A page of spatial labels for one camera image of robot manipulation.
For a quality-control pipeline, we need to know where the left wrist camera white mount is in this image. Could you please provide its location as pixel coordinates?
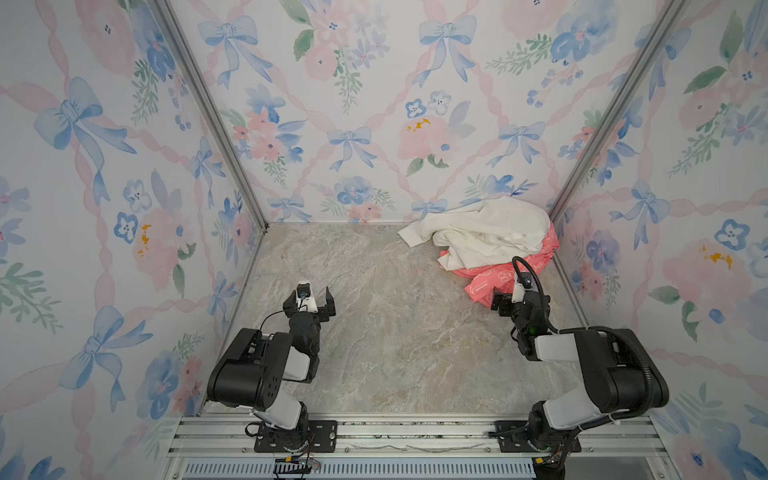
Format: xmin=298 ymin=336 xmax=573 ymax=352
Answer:
xmin=296 ymin=282 xmax=318 ymax=313

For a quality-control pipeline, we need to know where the pink patterned cloth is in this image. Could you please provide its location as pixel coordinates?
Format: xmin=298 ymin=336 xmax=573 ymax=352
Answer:
xmin=433 ymin=218 xmax=559 ymax=306

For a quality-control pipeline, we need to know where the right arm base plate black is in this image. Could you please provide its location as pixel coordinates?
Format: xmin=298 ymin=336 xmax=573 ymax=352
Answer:
xmin=487 ymin=420 xmax=569 ymax=455

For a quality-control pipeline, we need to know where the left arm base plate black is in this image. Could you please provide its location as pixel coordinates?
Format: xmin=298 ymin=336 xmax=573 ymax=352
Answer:
xmin=246 ymin=420 xmax=338 ymax=454

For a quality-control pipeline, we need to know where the cream white cloth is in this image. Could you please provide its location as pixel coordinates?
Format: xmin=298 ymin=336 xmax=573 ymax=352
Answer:
xmin=398 ymin=197 xmax=552 ymax=271

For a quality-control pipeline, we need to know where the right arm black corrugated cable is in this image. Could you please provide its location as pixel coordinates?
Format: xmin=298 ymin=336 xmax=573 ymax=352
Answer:
xmin=511 ymin=256 xmax=655 ymax=421

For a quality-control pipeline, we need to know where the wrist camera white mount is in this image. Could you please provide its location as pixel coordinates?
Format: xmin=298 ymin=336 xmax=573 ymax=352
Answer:
xmin=296 ymin=282 xmax=318 ymax=313
xmin=512 ymin=272 xmax=534 ymax=303

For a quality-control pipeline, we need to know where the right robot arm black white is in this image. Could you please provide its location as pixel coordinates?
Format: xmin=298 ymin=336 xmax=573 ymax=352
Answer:
xmin=489 ymin=291 xmax=669 ymax=458

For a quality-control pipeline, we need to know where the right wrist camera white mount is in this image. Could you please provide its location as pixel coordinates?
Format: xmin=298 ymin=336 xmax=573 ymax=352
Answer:
xmin=512 ymin=272 xmax=534 ymax=303

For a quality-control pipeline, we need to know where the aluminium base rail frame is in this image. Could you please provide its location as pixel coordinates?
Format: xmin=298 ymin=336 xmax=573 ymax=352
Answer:
xmin=161 ymin=412 xmax=682 ymax=480

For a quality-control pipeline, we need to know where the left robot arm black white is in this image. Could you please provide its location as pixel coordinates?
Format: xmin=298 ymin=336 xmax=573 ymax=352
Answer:
xmin=207 ymin=282 xmax=338 ymax=456

